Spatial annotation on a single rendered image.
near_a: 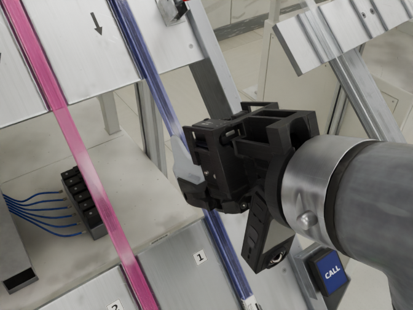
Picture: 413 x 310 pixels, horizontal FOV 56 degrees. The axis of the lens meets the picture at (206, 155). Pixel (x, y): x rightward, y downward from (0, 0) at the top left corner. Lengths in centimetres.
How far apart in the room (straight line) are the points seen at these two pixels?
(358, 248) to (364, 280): 129
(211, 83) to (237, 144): 21
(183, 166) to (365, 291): 117
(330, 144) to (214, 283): 28
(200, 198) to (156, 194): 48
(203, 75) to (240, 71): 198
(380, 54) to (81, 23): 113
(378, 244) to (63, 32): 37
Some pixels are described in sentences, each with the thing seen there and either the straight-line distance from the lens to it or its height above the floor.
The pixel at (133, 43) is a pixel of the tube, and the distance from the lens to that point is 46.
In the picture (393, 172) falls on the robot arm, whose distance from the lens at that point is 22.
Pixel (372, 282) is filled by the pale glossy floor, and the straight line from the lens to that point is 153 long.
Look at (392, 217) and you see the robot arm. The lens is 21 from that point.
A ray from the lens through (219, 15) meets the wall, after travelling 279.
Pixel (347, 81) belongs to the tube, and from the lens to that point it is 53.
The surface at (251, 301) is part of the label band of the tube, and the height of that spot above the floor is 79.
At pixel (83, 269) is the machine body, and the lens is 75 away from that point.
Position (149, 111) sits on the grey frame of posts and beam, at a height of 75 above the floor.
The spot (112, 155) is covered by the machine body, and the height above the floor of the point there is 62.
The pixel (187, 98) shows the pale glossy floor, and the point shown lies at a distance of 222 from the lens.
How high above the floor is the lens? 123
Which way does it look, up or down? 42 degrees down
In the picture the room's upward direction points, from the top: straight up
